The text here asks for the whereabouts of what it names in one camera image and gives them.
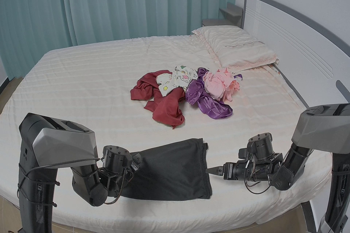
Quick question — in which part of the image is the dark red garment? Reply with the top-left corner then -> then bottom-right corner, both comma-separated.
130,70 -> 186,130

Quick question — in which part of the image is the black garment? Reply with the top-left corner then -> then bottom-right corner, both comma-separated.
120,138 -> 213,201

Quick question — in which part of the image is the purple satin garment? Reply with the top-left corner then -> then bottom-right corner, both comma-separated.
185,68 -> 243,120

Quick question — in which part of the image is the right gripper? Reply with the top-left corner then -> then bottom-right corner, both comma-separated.
223,160 -> 254,181

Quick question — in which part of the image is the white printed garment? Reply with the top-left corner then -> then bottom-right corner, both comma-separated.
156,65 -> 199,97

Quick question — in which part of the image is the pink garment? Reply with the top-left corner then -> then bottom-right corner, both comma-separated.
205,68 -> 241,103

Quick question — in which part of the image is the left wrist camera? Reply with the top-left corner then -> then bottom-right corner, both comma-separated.
129,153 -> 143,172

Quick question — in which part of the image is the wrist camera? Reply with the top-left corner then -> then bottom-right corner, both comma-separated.
238,147 -> 251,161
129,153 -> 143,172

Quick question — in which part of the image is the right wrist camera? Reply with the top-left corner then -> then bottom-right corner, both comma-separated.
238,147 -> 251,161

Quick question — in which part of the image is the bed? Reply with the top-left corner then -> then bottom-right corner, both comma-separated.
0,0 -> 350,233

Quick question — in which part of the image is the pale pink pillow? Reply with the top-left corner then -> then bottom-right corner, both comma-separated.
191,25 -> 279,72

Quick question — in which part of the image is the grey bedside table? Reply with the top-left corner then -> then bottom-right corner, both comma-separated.
202,2 -> 244,28

